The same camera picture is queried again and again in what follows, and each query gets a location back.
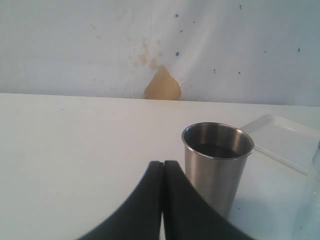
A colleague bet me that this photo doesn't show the white plastic tray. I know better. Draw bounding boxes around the white plastic tray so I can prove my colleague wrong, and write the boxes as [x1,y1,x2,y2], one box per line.
[241,114,320,175]

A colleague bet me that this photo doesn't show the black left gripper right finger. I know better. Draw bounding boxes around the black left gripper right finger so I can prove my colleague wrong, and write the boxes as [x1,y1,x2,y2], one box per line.
[162,160,252,240]

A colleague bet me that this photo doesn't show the stainless steel cup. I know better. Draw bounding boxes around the stainless steel cup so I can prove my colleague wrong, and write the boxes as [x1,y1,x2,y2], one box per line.
[181,122,255,218]

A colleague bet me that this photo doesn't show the clear shaker body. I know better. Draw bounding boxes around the clear shaker body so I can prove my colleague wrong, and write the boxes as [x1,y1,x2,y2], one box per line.
[308,143,320,221]

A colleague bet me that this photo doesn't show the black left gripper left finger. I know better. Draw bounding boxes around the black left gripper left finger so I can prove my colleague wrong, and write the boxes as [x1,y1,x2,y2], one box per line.
[80,161,164,240]

